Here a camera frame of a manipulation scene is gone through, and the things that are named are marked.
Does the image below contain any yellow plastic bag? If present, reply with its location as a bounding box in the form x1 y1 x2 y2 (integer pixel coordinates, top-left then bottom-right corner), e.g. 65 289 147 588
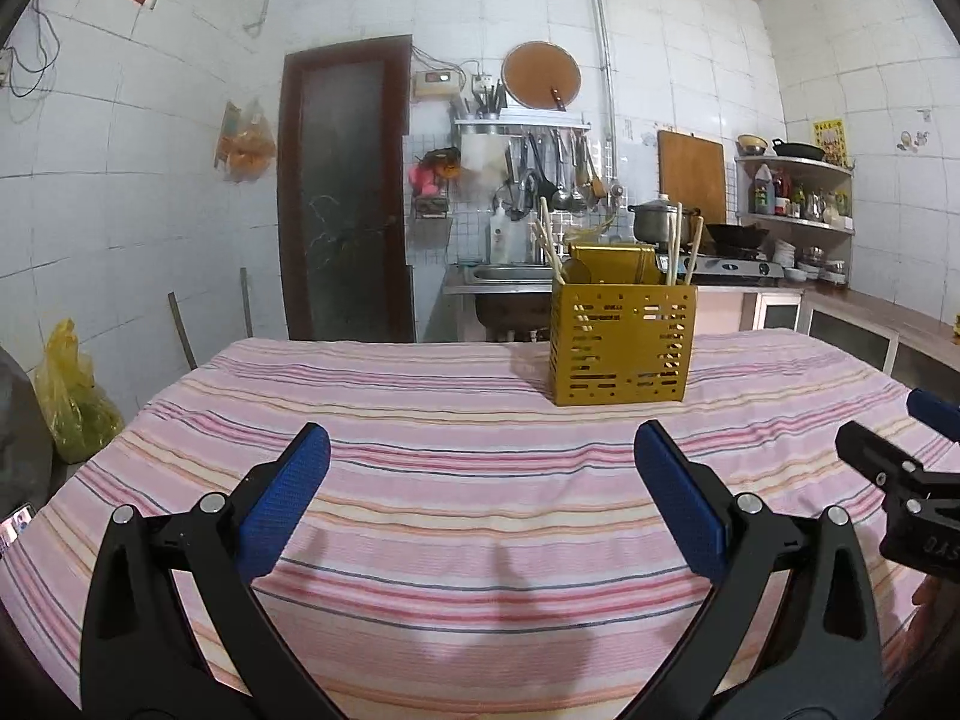
34 319 125 466

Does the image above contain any white wall rack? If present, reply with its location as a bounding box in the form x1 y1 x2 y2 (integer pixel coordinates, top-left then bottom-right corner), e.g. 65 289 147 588
451 109 593 137

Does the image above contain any smartphone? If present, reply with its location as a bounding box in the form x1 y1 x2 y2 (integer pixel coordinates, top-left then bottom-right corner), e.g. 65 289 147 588
0 504 37 560

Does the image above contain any steel pot with lid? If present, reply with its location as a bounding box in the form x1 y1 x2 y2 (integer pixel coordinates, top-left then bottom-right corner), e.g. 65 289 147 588
628 195 702 245

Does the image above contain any black pan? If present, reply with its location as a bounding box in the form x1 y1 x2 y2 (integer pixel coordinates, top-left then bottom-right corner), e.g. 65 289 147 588
771 136 826 162

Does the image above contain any dark round object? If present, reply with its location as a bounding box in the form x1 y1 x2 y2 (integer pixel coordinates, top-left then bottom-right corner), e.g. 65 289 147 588
0 349 58 533

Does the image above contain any hanging bag of oranges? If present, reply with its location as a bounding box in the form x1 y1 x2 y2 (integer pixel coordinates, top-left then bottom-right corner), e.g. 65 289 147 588
214 99 278 182

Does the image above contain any corner wall shelf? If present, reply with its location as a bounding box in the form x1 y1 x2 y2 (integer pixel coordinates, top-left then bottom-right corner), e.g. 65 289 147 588
733 154 856 287

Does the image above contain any steel sink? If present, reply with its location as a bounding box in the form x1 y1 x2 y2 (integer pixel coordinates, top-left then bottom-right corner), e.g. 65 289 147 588
442 262 556 342

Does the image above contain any dark wooden door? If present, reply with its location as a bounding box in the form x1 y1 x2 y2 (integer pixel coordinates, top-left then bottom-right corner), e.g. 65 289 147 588
277 35 417 344

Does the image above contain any pink hanging item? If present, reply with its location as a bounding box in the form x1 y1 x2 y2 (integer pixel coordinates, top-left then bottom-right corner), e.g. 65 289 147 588
409 150 461 200

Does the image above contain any yellow perforated utensil holder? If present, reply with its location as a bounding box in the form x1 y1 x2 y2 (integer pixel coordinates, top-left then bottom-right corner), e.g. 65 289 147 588
550 240 698 407

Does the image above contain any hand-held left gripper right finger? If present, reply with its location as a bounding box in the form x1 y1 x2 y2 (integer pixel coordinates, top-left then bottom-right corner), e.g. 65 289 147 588
619 420 890 720

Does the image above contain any wall cable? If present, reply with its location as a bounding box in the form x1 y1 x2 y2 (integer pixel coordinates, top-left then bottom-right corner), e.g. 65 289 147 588
0 0 62 100

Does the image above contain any person's right hand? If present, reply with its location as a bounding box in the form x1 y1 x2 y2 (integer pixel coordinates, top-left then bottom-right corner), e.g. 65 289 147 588
904 577 938 661

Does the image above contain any white soap bottle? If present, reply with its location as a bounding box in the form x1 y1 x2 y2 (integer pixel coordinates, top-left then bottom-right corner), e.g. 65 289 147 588
489 199 513 260

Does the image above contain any white wall pipe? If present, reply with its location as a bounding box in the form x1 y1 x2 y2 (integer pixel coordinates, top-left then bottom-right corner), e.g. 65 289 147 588
581 0 620 188

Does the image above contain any kitchen counter cabinet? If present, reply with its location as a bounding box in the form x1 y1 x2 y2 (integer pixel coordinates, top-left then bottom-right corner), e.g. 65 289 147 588
694 281 960 391

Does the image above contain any white wall control box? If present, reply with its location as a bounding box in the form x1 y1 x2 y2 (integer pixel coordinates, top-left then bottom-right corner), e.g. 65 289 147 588
412 69 464 100

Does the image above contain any wooden cutting board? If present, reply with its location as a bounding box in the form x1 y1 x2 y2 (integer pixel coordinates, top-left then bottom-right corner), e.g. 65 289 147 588
658 130 728 226

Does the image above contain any pink striped tablecloth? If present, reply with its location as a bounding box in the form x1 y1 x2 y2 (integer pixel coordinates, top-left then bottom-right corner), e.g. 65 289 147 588
0 328 960 720

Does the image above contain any black wok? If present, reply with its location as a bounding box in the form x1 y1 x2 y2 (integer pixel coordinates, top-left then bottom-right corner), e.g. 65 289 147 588
705 223 772 256

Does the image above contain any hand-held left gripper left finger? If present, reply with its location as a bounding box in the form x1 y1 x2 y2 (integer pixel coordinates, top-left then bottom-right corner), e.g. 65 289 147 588
79 422 346 720

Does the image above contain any thick wooden chopstick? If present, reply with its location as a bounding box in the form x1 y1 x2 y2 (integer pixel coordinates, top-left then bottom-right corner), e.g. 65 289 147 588
685 214 704 287

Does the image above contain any row of hanging kitchen utensils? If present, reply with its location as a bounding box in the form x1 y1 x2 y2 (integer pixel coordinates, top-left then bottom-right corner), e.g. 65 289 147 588
502 131 608 215

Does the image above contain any round wooden lid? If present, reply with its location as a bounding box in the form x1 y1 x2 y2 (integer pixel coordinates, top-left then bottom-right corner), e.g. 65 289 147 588
501 41 582 112

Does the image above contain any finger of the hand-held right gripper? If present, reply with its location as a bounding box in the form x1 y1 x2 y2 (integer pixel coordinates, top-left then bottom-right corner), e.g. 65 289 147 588
906 388 960 443
835 421 960 520

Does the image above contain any yellow wall poster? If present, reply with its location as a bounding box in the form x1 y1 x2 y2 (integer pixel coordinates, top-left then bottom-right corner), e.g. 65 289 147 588
812 116 850 167

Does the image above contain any steel gas stove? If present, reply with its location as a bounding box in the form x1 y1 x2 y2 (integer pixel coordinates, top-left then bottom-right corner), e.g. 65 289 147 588
656 253 788 286

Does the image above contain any white chopstick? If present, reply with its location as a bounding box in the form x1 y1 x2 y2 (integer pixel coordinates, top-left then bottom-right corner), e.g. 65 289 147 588
538 196 567 286

